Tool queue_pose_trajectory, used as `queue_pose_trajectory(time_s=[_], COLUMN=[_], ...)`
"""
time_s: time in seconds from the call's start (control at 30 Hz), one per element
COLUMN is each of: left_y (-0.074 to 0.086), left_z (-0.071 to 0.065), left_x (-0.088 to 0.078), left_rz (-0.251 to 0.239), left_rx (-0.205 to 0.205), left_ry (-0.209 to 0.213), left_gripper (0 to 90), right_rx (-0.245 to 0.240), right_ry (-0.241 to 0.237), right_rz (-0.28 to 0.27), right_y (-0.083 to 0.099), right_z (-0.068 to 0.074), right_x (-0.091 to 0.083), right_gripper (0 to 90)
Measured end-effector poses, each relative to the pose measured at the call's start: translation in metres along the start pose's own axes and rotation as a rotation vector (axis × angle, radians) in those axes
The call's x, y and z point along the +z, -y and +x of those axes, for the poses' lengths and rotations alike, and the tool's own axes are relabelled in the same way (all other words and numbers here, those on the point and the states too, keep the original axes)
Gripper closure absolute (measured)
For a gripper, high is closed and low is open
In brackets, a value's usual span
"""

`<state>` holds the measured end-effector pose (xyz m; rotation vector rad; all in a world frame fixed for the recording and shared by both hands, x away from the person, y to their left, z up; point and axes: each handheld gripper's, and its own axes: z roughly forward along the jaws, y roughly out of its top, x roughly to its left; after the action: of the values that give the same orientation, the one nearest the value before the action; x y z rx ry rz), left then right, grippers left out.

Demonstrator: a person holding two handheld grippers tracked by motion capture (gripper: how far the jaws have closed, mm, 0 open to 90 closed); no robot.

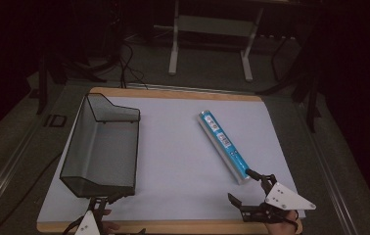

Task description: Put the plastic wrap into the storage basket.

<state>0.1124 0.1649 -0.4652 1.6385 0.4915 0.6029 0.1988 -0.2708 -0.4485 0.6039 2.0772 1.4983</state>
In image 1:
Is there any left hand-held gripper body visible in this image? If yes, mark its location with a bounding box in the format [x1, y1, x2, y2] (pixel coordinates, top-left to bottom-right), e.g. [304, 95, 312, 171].
[73, 197, 110, 235]

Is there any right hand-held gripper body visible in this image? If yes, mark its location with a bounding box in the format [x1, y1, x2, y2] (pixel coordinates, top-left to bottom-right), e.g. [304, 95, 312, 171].
[240, 173, 317, 225]

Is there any long blue box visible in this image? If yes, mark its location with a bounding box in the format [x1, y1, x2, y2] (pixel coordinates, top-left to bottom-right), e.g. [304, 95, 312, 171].
[196, 110, 253, 186]

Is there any black mesh basket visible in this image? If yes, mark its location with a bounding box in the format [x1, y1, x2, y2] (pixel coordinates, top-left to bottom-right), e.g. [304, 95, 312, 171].
[59, 92, 141, 199]

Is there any person's left hand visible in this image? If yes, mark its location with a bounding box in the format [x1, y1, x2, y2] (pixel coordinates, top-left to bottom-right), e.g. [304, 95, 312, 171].
[100, 209, 121, 234]

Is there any person's right hand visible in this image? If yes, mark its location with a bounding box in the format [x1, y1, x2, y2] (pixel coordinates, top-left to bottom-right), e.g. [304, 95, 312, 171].
[266, 211, 301, 235]

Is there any white paper sheet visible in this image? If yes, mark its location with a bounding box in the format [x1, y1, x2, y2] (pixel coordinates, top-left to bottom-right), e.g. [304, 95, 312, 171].
[36, 95, 306, 224]

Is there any black metal stand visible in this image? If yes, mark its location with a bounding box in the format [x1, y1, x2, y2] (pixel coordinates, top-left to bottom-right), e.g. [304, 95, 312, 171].
[304, 63, 322, 134]

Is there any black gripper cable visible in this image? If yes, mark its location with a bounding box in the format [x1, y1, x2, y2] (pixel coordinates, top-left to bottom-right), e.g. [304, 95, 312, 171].
[62, 217, 83, 235]

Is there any aluminium rail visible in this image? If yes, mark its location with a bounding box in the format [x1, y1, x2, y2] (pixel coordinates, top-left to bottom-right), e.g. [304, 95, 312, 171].
[0, 121, 42, 226]
[125, 81, 241, 95]
[299, 103, 361, 235]

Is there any white metal desk frame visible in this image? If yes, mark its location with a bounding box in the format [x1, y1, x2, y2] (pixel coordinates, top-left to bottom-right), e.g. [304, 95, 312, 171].
[167, 0, 266, 83]

